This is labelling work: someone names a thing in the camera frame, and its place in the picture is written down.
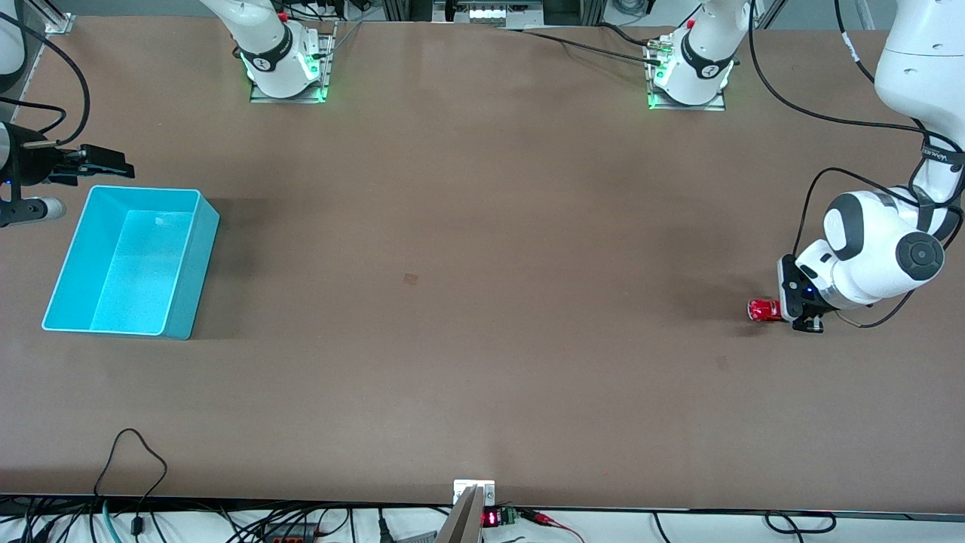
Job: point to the aluminium frame post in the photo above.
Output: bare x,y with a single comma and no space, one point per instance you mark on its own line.
407,9
577,9

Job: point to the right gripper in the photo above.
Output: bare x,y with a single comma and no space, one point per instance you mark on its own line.
30,164

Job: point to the equipment with lit panel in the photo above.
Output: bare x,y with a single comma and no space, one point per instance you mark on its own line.
490,13

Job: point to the red beetle toy car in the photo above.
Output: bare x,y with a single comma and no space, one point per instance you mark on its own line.
763,310

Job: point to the aluminium frame profile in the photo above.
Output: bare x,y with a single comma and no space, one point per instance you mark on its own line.
56,19

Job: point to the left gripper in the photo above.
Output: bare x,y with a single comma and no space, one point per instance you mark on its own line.
808,321

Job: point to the red clip lead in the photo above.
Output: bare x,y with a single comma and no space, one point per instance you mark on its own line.
539,518

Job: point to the white metal bracket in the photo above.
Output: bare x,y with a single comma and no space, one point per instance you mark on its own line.
458,490

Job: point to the red LED display module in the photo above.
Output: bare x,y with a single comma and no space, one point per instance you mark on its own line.
491,518

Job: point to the grey aluminium beam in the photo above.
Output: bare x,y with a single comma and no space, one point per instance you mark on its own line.
461,524

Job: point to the blue plastic box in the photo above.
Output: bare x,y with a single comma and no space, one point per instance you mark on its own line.
136,279

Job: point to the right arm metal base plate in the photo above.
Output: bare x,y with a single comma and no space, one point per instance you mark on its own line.
329,60

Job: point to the dark power strip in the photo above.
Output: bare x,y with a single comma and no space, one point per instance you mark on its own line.
290,534

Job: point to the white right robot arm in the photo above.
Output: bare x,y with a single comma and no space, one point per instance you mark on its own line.
264,38

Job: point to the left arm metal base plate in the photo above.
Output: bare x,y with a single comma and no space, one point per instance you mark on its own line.
690,107

